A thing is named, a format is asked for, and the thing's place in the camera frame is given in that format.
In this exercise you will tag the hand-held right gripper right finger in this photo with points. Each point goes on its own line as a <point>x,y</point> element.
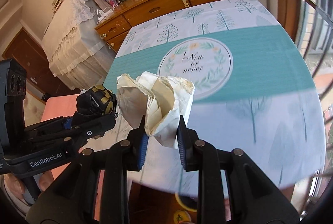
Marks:
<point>182,148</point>

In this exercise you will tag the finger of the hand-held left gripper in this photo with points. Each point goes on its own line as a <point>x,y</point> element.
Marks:
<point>68,122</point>
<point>98,125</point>

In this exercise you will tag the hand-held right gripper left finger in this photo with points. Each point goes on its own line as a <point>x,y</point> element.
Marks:
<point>143,151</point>

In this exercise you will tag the black and gold wrapper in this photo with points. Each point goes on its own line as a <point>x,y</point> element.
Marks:
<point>96,101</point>

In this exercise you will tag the white paper bag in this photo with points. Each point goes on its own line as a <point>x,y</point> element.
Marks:
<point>161,109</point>

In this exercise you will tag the dark bin with yellow rim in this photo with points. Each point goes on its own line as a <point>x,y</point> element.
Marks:
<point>188,203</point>

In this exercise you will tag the wooden door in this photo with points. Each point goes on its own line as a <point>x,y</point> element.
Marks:
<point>26,62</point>

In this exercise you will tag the yellow slipper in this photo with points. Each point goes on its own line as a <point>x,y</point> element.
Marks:
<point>182,217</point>

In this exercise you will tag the lace covered furniture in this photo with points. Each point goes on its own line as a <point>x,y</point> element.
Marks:
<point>72,39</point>

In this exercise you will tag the white power strip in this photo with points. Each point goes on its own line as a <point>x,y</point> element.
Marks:
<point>105,13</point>

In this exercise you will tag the wooden dresser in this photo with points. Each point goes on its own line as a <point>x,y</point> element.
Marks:
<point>156,10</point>

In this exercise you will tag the window grille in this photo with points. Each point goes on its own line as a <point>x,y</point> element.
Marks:
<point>317,31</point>

